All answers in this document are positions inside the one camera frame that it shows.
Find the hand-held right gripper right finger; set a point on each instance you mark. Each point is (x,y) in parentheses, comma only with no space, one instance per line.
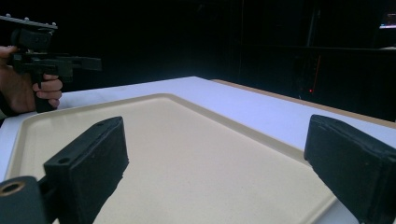
(355,161)

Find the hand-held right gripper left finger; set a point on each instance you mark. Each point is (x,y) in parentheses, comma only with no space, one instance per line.
(90,168)

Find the beige plastic tray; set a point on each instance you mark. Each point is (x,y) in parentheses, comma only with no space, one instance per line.
(174,161)

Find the monitor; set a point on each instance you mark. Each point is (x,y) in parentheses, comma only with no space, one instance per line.
(388,21)

